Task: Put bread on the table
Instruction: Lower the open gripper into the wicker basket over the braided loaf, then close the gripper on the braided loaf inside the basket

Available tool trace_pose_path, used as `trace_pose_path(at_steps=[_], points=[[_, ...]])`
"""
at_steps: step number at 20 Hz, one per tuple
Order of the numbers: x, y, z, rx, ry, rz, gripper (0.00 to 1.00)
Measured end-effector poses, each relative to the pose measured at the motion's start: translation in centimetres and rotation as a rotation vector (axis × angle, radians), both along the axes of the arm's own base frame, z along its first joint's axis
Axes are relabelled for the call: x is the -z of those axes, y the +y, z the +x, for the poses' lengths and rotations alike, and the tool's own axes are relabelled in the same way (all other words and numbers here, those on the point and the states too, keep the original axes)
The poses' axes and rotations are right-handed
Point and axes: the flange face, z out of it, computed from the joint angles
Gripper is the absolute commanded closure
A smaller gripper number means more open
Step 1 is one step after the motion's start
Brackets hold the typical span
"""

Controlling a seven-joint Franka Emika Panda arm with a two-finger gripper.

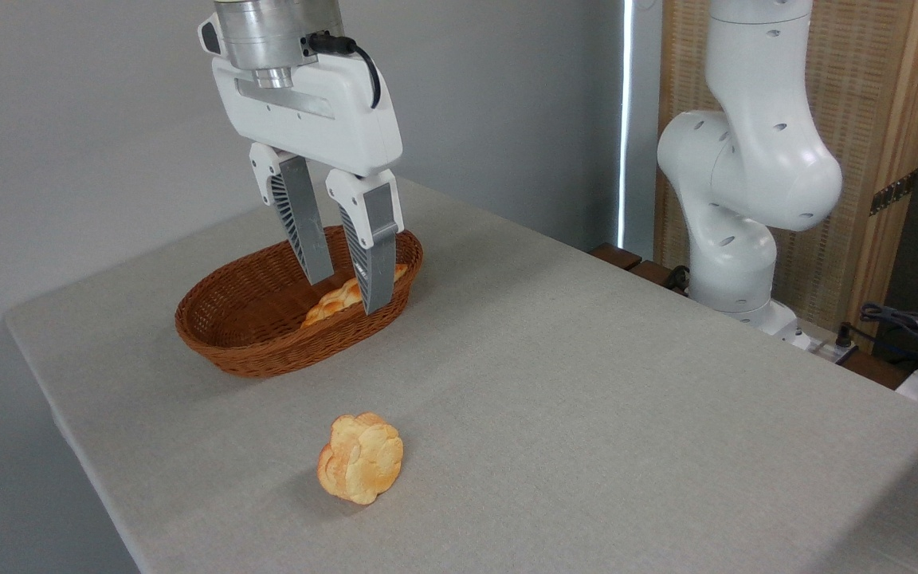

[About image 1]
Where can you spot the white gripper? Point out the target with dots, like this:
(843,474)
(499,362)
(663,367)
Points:
(307,119)

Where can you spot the long golden bread loaf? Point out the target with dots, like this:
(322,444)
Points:
(331,303)

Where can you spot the round golden bread roll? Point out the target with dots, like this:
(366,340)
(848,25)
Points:
(361,458)

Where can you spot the brown wicker basket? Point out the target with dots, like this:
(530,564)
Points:
(268,351)

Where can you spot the wooden rattan folding screen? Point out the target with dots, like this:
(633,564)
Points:
(865,80)

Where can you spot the metal screen hinge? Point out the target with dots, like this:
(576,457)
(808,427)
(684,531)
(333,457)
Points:
(893,193)

